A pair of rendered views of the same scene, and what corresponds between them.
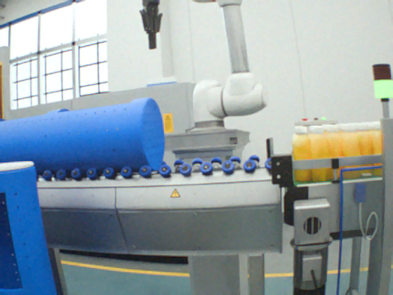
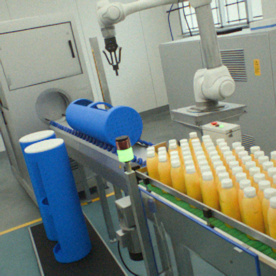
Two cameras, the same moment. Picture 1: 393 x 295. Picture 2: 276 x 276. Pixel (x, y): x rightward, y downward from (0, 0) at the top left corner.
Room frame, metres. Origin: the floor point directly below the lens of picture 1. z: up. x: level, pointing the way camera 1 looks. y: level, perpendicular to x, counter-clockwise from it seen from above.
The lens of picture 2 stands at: (0.16, -1.89, 1.67)
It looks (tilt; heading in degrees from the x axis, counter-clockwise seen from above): 15 degrees down; 53
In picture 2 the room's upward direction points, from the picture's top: 12 degrees counter-clockwise
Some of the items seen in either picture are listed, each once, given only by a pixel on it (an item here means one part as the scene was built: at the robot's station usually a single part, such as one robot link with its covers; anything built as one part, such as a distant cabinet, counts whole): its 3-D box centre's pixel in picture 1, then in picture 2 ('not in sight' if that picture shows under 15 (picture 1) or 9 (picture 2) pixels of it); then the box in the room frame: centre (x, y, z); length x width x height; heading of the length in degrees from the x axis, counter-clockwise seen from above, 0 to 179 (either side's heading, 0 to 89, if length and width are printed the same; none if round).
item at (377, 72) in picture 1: (382, 74); (123, 144); (1.07, -0.56, 1.23); 0.06 x 0.06 x 0.04
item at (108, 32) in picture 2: not in sight; (108, 32); (1.62, 0.14, 1.70); 0.09 x 0.09 x 0.06
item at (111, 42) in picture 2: (151, 6); (111, 45); (1.62, 0.14, 1.62); 0.08 x 0.07 x 0.09; 146
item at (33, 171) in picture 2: not in sight; (50, 186); (1.37, 1.07, 0.59); 0.28 x 0.28 x 0.88
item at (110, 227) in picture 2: not in sight; (105, 208); (1.66, 0.77, 0.31); 0.06 x 0.06 x 0.63; 78
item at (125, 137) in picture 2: (384, 90); (125, 154); (1.07, -0.56, 1.18); 0.06 x 0.06 x 0.16
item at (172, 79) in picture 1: (162, 82); (264, 24); (3.42, 0.24, 1.48); 0.24 x 0.12 x 0.08; 80
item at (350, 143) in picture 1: (351, 153); (165, 175); (1.30, -0.53, 0.98); 0.07 x 0.07 x 0.17
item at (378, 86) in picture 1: (384, 89); (125, 153); (1.07, -0.56, 1.18); 0.06 x 0.06 x 0.05
